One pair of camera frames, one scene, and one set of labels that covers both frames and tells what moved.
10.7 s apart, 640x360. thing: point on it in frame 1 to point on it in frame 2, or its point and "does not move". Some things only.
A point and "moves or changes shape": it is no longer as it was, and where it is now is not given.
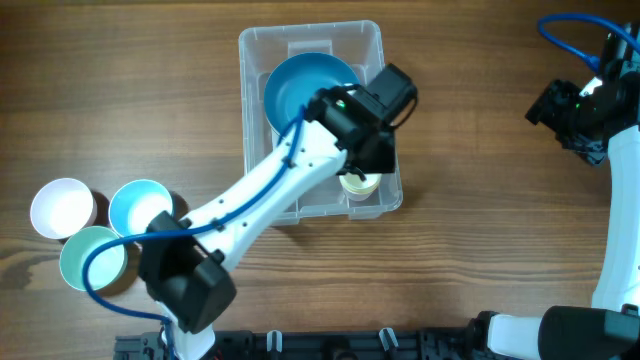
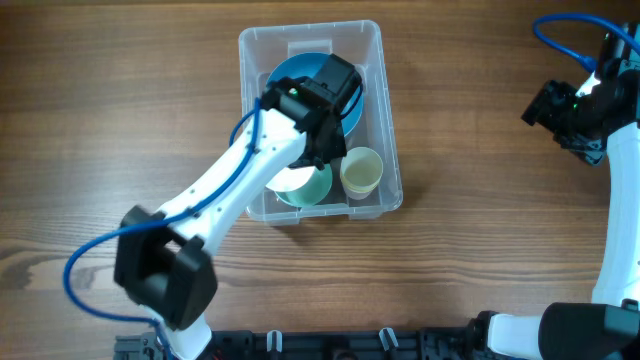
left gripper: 387,160 to 337,147
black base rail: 393,343 does not move
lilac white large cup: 62,208 moves or changes shape
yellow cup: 358,190 does not move
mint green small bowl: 104,267 to 312,193
